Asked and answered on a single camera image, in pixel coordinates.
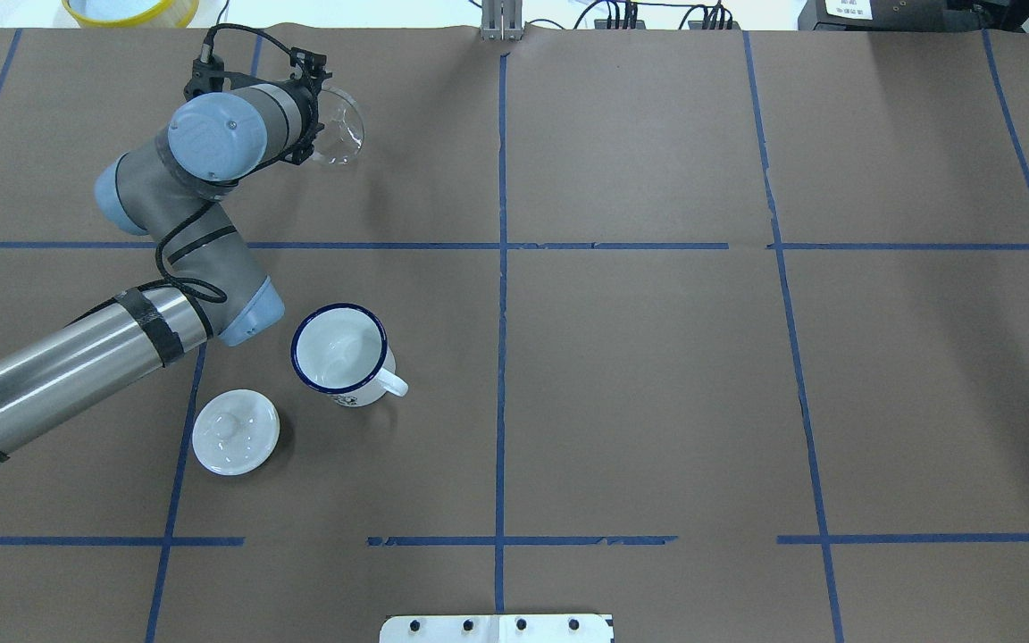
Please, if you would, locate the white enamel mug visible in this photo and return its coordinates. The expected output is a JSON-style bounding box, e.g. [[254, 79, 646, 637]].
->
[[290, 302, 409, 408]]

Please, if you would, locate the black box device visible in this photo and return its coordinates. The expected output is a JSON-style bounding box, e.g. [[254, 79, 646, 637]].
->
[[796, 1, 1012, 33]]

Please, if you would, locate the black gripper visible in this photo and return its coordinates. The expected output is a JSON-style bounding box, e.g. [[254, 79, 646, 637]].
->
[[286, 49, 332, 164]]

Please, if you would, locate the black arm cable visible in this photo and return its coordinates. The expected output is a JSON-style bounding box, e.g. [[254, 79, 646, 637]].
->
[[154, 23, 312, 305]]

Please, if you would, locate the yellow rimmed blue bowl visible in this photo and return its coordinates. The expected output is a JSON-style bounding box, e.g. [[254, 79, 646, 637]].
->
[[61, 1, 200, 29]]

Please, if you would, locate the white camera stand post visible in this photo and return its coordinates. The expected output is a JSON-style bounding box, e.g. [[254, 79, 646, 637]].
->
[[379, 614, 615, 642]]

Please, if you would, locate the white mug lid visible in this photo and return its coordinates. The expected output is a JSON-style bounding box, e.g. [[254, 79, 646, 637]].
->
[[189, 389, 280, 477]]

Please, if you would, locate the aluminium frame post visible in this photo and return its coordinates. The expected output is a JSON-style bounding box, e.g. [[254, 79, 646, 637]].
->
[[474, 0, 525, 42]]

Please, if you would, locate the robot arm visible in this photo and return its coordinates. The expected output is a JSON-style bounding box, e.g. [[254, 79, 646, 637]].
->
[[0, 44, 330, 464]]

